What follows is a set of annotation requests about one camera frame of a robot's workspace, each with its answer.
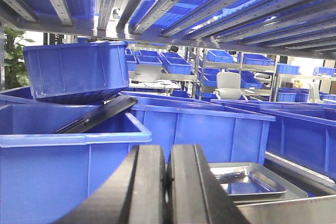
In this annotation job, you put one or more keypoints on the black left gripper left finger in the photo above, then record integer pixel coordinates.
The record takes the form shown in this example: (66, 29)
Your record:
(134, 193)

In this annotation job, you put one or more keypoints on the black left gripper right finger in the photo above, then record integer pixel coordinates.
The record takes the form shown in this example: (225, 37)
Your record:
(194, 194)

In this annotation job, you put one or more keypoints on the small silver tray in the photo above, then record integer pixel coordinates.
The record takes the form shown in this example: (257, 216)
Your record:
(247, 183)

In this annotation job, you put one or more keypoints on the large silver tray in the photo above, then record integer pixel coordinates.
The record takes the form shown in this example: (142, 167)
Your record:
(293, 192)

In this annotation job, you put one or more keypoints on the blue bin upper centre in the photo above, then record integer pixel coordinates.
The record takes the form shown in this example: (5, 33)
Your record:
(225, 134)

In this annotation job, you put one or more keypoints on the black flat lid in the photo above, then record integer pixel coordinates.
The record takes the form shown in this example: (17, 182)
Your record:
(98, 115)

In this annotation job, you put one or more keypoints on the blue bin upper left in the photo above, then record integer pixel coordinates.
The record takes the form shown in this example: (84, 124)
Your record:
(43, 174)

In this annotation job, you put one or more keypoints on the grey office chair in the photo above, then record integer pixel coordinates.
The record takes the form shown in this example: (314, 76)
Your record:
(228, 86)

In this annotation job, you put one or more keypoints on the laptop computer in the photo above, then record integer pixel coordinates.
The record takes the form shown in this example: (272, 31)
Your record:
(147, 73)

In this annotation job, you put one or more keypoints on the blue bin upper right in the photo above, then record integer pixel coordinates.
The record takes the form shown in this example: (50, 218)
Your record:
(303, 133)

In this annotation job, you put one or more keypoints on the tilted blue bin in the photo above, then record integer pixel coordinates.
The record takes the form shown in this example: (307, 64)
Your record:
(79, 73)

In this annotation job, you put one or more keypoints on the green plant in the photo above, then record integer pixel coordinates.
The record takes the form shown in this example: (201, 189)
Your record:
(15, 68)

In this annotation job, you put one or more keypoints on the stainless steel shelf front rail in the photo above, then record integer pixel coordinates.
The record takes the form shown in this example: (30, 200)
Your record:
(306, 210)

